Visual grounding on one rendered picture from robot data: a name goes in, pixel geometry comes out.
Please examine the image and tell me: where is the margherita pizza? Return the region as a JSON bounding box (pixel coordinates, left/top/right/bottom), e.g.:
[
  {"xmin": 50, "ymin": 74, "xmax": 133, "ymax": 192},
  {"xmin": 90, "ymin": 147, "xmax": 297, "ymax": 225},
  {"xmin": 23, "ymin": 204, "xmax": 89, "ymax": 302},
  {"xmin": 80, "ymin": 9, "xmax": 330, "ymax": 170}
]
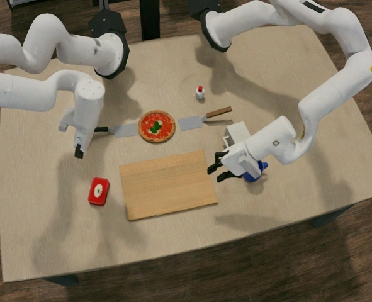
[{"xmin": 138, "ymin": 110, "xmax": 176, "ymax": 143}]

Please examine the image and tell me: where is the blue ceramic mug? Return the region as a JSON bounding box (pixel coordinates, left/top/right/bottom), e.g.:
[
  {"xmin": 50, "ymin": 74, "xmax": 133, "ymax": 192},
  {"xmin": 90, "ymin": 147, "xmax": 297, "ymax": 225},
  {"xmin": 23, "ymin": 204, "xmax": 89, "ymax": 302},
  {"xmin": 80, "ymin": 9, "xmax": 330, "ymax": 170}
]
[{"xmin": 242, "ymin": 160, "xmax": 268, "ymax": 183}]

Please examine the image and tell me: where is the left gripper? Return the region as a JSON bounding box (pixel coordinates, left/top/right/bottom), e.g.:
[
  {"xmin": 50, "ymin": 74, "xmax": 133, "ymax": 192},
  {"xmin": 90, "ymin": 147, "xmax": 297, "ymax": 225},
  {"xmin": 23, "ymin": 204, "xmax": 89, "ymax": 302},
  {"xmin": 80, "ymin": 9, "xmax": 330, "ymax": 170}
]
[{"xmin": 207, "ymin": 141, "xmax": 256, "ymax": 183}]

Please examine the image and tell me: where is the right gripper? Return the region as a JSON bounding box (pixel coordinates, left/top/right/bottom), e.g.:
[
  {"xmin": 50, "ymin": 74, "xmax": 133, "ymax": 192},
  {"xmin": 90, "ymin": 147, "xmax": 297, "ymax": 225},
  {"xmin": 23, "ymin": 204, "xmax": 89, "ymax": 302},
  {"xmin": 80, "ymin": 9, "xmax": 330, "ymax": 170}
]
[{"xmin": 73, "ymin": 127, "xmax": 94, "ymax": 159}]

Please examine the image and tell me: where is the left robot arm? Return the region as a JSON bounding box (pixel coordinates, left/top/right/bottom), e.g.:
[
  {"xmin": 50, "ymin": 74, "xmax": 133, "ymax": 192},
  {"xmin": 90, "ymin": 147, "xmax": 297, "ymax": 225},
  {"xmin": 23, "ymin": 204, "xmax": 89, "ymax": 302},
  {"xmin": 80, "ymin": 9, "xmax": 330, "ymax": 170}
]
[{"xmin": 206, "ymin": 0, "xmax": 372, "ymax": 179}]

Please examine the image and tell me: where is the light wooden cutting board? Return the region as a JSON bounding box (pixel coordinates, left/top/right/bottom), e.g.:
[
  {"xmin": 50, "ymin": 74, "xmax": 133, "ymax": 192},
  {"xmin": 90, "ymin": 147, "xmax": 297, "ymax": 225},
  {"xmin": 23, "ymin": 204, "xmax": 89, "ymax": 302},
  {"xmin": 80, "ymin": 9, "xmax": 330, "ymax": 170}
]
[{"xmin": 119, "ymin": 150, "xmax": 218, "ymax": 221}]

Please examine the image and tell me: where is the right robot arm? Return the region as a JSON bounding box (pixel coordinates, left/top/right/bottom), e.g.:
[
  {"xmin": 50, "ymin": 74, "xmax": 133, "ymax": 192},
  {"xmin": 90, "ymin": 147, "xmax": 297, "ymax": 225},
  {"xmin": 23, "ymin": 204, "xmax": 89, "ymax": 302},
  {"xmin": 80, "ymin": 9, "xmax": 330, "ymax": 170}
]
[{"xmin": 0, "ymin": 14, "xmax": 123, "ymax": 132}]

